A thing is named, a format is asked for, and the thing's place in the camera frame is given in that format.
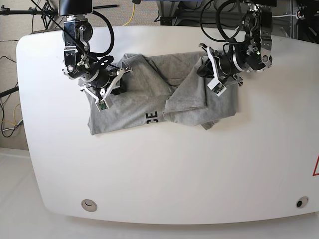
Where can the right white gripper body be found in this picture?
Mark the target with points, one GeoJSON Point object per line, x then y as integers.
{"type": "Point", "coordinates": [101, 85]}

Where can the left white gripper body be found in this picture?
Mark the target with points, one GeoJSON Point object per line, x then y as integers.
{"type": "Point", "coordinates": [225, 72]}

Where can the grey T-shirt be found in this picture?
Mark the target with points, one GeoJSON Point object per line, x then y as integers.
{"type": "Point", "coordinates": [164, 88]}

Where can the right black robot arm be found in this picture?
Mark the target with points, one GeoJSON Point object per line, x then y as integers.
{"type": "Point", "coordinates": [79, 60]}

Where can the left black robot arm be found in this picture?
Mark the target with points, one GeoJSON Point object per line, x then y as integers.
{"type": "Point", "coordinates": [248, 49]}

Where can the left table grommet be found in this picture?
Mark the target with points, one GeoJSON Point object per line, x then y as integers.
{"type": "Point", "coordinates": [89, 205]}

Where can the table grommet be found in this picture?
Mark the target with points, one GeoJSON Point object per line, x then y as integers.
{"type": "Point", "coordinates": [89, 205]}
{"type": "Point", "coordinates": [302, 202]}

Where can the black tripod stand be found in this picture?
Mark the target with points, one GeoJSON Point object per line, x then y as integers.
{"type": "Point", "coordinates": [43, 8]}

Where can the right table grommet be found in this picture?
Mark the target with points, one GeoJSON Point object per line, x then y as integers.
{"type": "Point", "coordinates": [302, 202]}

